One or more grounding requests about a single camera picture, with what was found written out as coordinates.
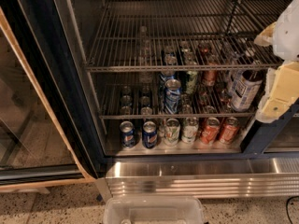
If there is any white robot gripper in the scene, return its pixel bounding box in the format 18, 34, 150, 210
254, 0, 299, 123

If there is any red can middle shelf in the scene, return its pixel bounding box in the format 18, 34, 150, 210
202, 70, 218, 87

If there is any green can middle shelf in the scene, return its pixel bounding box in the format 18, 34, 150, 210
183, 71, 198, 94

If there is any blue white can middle shelf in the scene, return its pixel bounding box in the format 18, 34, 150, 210
164, 79, 181, 114

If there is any clear bottle back shelf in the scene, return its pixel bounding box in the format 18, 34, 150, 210
138, 26, 153, 84

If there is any stainless steel fridge base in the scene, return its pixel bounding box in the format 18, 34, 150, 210
95, 158, 299, 201

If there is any glass fridge door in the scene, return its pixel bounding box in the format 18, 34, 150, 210
0, 8, 94, 193

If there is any red can bottom right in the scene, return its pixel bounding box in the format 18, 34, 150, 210
219, 117, 239, 145

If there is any red can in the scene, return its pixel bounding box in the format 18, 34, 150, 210
200, 118, 220, 145
219, 117, 239, 145

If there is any red can bottom left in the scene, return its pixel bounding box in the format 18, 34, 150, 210
200, 118, 220, 145

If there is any white green can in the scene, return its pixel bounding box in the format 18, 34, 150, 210
181, 118, 199, 144
164, 119, 180, 147

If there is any white green can bottom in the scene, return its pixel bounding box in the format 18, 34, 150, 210
164, 119, 180, 147

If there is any blue pepsi can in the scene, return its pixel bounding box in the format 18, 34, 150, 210
120, 121, 135, 148
142, 121, 157, 148

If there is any blue pepsi can left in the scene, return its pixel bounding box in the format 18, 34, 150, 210
120, 121, 135, 148

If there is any clear plastic bin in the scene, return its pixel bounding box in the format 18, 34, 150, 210
103, 196, 205, 224

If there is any black cable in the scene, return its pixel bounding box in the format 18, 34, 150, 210
285, 195, 299, 224

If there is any upper wire fridge shelf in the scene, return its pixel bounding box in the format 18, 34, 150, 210
86, 0, 291, 73

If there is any wire fridge shelf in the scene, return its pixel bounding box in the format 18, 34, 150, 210
86, 0, 291, 73
99, 84, 256, 119

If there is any middle wire fridge shelf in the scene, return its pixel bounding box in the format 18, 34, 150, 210
99, 84, 256, 119

